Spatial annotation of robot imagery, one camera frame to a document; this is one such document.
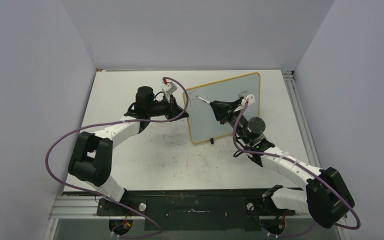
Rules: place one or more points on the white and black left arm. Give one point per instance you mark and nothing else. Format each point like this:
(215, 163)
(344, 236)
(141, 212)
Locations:
(91, 159)

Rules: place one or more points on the white whiteboard marker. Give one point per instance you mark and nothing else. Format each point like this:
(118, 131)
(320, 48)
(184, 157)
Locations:
(203, 100)

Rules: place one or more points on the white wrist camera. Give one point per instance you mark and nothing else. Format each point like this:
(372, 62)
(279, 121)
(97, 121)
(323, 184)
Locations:
(247, 98)
(168, 87)

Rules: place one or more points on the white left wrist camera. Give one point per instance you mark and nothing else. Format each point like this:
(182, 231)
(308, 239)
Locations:
(168, 87)

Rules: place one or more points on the aluminium front rail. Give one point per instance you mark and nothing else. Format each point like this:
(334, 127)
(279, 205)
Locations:
(86, 207)

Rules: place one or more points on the aluminium rail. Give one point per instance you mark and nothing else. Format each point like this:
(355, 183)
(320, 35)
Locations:
(309, 145)
(86, 207)

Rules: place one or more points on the yellow framed whiteboard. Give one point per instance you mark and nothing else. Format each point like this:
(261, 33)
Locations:
(202, 124)

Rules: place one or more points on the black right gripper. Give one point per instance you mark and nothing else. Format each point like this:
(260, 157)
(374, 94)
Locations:
(225, 110)

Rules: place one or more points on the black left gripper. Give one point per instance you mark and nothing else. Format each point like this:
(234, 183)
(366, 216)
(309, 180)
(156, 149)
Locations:
(173, 109)

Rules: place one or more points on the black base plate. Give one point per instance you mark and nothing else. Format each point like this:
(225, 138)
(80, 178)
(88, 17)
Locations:
(232, 209)

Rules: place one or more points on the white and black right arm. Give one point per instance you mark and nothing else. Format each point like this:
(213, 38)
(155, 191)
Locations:
(323, 193)

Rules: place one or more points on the aluminium right side rail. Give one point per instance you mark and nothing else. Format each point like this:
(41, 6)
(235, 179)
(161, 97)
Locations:
(309, 145)

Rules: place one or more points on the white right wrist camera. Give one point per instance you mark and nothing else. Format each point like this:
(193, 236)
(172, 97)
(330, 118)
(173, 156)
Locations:
(247, 98)

